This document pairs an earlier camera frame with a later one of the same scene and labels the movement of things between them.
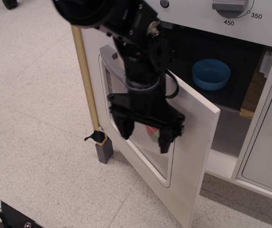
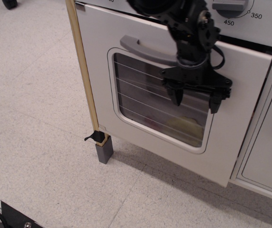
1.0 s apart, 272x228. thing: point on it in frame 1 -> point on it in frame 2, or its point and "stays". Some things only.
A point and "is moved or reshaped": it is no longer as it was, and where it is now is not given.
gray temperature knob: [229, 9] stays
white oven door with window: [175, 177] is moved or reshaped
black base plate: [14, 219] stays
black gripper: [148, 106] -> [196, 74]
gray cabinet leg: [104, 153] stays
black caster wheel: [10, 4] stays
